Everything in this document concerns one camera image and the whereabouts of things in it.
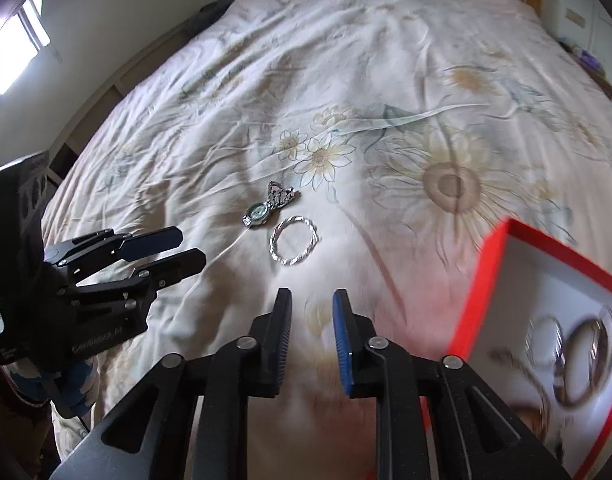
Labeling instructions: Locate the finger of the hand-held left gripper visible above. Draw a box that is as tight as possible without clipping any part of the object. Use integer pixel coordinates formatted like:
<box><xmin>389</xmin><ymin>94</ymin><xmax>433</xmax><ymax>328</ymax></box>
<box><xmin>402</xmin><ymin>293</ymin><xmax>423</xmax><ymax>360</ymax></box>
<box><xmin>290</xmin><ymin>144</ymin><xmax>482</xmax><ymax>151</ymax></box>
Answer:
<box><xmin>43</xmin><ymin>225</ymin><xmax>183</xmax><ymax>268</ymax></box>
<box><xmin>67</xmin><ymin>248</ymin><xmax>207</xmax><ymax>295</ymax></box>

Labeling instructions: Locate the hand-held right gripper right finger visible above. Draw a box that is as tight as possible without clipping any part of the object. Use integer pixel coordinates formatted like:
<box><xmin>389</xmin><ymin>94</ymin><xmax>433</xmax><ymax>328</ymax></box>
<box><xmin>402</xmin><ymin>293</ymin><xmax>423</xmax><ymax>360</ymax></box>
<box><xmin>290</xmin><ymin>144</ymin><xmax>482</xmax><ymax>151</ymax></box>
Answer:
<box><xmin>333</xmin><ymin>288</ymin><xmax>571</xmax><ymax>480</ymax></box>

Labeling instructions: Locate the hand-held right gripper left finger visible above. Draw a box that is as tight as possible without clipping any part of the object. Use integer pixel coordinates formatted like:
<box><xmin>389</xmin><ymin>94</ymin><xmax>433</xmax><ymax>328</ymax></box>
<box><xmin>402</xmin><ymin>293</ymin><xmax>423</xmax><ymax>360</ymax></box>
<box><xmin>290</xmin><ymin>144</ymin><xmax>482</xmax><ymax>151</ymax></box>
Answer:
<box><xmin>51</xmin><ymin>287</ymin><xmax>293</xmax><ymax>480</ymax></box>

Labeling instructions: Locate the twisted silver bracelet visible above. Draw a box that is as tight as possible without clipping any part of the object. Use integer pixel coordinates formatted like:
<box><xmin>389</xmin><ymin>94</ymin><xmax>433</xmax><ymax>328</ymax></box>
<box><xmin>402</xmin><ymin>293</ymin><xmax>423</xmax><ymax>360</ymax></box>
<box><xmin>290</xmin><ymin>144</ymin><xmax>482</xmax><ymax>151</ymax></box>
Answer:
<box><xmin>269</xmin><ymin>214</ymin><xmax>319</xmax><ymax>265</ymax></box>

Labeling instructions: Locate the plain silver bangle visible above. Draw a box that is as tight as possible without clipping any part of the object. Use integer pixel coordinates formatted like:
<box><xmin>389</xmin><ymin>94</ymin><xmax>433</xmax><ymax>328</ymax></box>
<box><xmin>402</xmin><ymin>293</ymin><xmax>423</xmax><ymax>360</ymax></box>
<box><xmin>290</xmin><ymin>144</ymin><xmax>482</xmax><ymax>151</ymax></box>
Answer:
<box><xmin>524</xmin><ymin>313</ymin><xmax>566</xmax><ymax>367</ymax></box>

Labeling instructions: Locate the amber bangle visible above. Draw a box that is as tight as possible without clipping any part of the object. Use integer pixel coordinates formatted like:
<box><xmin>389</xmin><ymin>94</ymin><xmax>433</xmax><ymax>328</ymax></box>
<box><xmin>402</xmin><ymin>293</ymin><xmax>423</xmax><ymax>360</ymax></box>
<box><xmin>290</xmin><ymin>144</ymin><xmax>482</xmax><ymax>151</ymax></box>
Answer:
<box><xmin>510</xmin><ymin>401</ymin><xmax>555</xmax><ymax>442</ymax></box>

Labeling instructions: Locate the red jewelry box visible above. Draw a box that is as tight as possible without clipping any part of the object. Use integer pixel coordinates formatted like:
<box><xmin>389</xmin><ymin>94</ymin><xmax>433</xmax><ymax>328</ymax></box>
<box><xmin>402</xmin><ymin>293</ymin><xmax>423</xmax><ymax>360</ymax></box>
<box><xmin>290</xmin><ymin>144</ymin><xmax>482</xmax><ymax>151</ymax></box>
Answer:
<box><xmin>446</xmin><ymin>217</ymin><xmax>612</xmax><ymax>480</ymax></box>

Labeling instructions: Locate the dark bangle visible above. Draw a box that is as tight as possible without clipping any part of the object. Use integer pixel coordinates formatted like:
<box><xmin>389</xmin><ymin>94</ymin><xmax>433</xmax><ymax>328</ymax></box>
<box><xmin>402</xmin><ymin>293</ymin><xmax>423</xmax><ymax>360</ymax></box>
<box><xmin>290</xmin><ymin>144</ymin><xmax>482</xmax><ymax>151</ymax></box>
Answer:
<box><xmin>552</xmin><ymin>316</ymin><xmax>612</xmax><ymax>409</ymax></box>

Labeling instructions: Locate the person's left forearm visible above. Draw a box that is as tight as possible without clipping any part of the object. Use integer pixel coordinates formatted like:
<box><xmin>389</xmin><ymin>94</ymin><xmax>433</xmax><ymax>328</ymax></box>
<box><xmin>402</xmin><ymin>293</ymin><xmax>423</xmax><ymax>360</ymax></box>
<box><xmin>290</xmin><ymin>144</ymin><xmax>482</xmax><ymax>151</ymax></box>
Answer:
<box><xmin>6</xmin><ymin>356</ymin><xmax>100</xmax><ymax>419</ymax></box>

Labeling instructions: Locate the silver wristwatch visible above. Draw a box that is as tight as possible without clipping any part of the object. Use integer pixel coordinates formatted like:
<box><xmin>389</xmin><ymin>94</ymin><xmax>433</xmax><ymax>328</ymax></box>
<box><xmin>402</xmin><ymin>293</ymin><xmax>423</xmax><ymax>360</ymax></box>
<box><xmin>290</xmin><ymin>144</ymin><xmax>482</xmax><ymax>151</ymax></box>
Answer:
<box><xmin>242</xmin><ymin>180</ymin><xmax>302</xmax><ymax>230</ymax></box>

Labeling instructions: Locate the window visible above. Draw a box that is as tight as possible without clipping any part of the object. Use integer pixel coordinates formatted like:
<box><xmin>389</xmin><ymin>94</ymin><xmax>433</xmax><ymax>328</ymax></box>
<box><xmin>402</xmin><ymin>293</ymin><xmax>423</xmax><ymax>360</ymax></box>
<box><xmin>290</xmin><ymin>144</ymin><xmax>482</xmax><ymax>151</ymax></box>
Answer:
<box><xmin>0</xmin><ymin>0</ymin><xmax>53</xmax><ymax>104</ymax></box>

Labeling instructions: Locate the floral blanket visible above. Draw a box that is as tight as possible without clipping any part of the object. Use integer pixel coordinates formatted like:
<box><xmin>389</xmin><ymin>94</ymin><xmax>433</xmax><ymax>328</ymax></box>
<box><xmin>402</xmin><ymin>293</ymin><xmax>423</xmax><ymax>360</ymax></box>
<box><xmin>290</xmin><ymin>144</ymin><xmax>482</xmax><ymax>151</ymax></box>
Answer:
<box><xmin>40</xmin><ymin>0</ymin><xmax>612</xmax><ymax>480</ymax></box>

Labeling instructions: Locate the wooden nightstand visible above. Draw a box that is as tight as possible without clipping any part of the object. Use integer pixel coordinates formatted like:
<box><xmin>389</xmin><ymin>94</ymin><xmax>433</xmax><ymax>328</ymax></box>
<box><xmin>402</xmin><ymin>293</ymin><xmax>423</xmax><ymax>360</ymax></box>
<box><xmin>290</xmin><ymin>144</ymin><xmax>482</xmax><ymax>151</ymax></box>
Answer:
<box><xmin>560</xmin><ymin>35</ymin><xmax>612</xmax><ymax>99</ymax></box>

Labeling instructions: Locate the purple thing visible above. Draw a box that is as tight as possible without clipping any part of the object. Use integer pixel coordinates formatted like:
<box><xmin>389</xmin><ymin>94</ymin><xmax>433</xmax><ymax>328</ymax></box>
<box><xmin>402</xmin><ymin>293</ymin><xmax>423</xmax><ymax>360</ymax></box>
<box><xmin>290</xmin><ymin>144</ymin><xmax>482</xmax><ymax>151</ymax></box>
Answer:
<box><xmin>574</xmin><ymin>46</ymin><xmax>602</xmax><ymax>69</ymax></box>

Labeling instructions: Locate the wooden bed side frame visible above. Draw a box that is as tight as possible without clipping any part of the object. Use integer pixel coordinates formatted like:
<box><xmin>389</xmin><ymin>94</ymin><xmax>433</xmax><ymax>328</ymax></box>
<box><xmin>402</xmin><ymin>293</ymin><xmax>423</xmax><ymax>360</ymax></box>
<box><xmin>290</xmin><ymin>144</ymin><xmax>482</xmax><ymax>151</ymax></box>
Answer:
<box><xmin>48</xmin><ymin>14</ymin><xmax>199</xmax><ymax>181</ymax></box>

